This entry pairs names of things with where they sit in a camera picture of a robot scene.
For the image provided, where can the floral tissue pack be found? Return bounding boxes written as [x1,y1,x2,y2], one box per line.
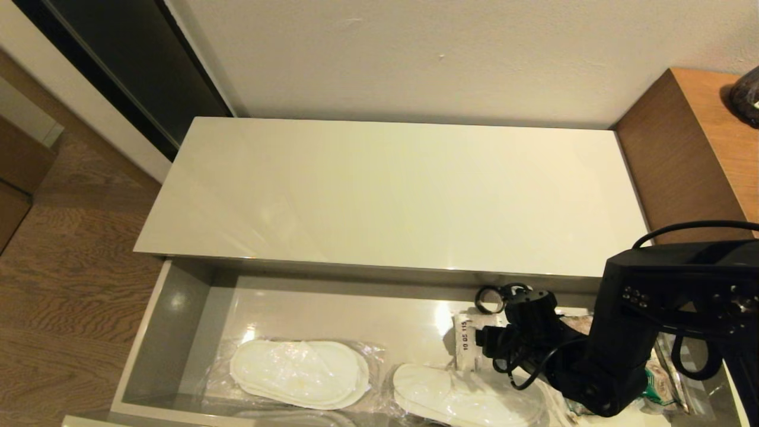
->
[453,313,512,372]

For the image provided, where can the white slippers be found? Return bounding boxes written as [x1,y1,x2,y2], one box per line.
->
[205,335,387,414]
[382,361,564,427]

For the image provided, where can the glossy white drawer cabinet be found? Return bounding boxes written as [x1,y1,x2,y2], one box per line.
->
[133,117,665,292]

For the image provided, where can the black tape roll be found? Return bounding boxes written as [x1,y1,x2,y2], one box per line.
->
[474,286,506,316]

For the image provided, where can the green snack bag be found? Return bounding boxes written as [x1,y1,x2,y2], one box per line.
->
[557,313,692,417]

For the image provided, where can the brown wooden side cabinet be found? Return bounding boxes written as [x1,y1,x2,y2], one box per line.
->
[614,68,759,245]

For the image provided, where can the dark round object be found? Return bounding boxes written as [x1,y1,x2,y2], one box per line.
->
[728,64,759,129]

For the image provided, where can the dark sliding door panel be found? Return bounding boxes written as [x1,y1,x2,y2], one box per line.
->
[12,0,235,164]

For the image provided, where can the brown wooden furniture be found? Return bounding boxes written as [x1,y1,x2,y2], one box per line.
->
[0,77,65,257]

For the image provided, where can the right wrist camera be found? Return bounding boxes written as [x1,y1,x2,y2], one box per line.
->
[476,324,506,360]

